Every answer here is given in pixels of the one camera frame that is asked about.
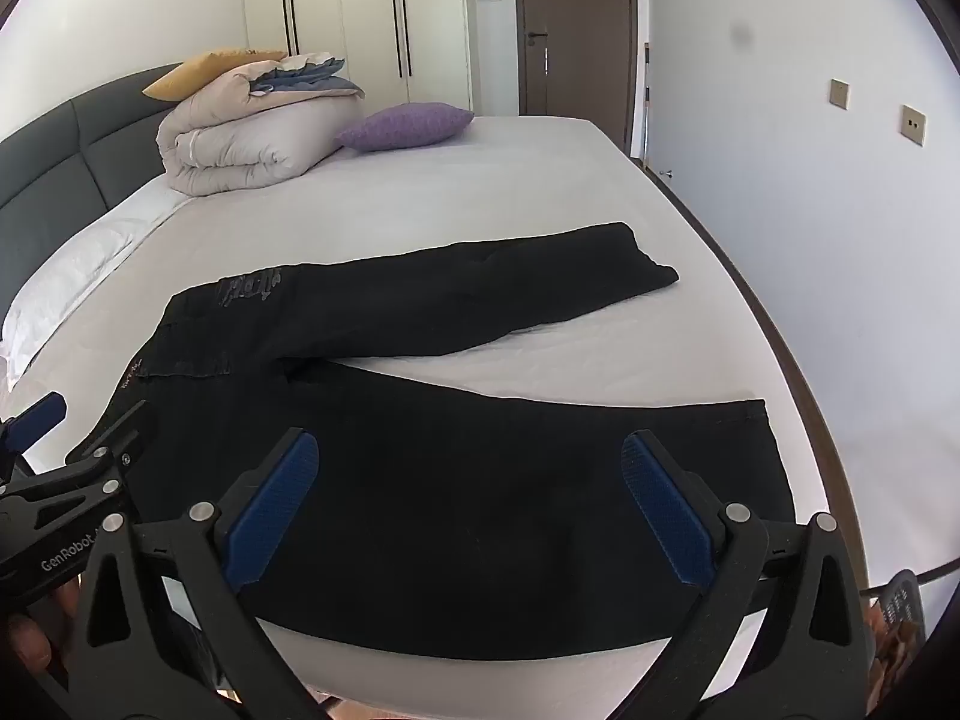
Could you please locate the white bed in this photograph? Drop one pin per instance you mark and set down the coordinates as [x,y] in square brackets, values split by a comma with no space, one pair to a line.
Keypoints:
[525,180]

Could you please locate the cream wardrobe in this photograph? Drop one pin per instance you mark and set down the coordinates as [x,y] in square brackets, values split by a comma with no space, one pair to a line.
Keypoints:
[337,0]

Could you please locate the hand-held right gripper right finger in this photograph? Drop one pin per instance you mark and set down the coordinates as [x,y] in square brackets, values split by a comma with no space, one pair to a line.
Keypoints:
[667,511]

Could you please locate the beige wall socket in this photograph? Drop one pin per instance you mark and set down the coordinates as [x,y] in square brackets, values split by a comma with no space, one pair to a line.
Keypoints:
[913,125]
[839,94]

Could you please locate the black pants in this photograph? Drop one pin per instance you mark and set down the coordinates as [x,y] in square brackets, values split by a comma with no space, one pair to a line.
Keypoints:
[450,465]

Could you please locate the grey padded headboard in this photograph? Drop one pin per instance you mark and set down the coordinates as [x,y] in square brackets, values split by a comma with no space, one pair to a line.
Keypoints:
[45,165]

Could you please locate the white pillow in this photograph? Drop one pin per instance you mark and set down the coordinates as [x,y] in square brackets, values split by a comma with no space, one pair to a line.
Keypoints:
[75,262]

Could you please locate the blue folded cloth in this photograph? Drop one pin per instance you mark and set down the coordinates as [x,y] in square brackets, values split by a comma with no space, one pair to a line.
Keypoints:
[315,82]

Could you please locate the yellow pillow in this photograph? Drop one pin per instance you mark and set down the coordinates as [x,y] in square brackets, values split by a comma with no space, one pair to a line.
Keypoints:
[187,79]

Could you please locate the dark plastic basket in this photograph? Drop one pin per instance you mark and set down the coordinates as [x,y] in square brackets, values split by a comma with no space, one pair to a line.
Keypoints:
[904,600]

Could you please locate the person's left hand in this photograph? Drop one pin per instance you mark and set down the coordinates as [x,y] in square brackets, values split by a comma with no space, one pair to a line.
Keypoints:
[30,641]

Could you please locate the brown door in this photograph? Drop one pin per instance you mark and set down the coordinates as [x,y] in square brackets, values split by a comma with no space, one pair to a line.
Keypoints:
[577,15]

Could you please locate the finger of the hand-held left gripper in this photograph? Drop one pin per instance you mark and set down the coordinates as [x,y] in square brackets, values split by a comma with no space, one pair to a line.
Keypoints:
[112,444]
[43,411]

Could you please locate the beige folded duvet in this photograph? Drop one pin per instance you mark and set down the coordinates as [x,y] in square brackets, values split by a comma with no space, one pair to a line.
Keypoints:
[240,142]

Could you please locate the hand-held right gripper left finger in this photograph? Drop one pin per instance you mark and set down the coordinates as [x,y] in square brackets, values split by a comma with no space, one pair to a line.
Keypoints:
[276,511]

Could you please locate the thin white pole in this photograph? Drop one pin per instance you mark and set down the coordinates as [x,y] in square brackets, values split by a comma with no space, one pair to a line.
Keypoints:
[645,105]

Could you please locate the purple pillow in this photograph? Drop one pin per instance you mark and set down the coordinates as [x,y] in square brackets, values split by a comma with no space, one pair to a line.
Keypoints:
[405,126]

